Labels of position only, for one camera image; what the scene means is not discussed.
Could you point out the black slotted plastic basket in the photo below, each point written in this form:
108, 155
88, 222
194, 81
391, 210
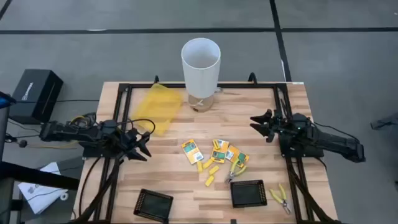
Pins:
248, 193
153, 205

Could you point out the white tape roll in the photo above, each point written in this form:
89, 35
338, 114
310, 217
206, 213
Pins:
64, 196

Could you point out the dark device with blue edge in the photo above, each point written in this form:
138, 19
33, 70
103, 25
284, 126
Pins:
4, 101

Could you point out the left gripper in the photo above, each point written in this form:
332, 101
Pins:
130, 141

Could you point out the yellow translucent plastic bin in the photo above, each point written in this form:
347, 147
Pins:
157, 107

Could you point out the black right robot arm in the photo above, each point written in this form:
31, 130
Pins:
329, 141

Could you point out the dark grey chair base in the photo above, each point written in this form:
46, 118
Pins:
384, 123

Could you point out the white paper sheets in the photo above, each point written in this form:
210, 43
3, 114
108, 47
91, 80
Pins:
40, 193

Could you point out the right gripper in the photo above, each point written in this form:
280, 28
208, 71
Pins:
281, 127

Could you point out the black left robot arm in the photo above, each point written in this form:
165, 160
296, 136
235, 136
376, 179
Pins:
71, 132

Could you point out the dark side desk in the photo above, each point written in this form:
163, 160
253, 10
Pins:
31, 175

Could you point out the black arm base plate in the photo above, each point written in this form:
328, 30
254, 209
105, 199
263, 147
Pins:
93, 152
300, 151

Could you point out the black cardboard box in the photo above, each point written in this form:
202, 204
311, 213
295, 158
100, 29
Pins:
35, 95

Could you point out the black round plug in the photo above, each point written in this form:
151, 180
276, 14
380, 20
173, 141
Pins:
22, 143

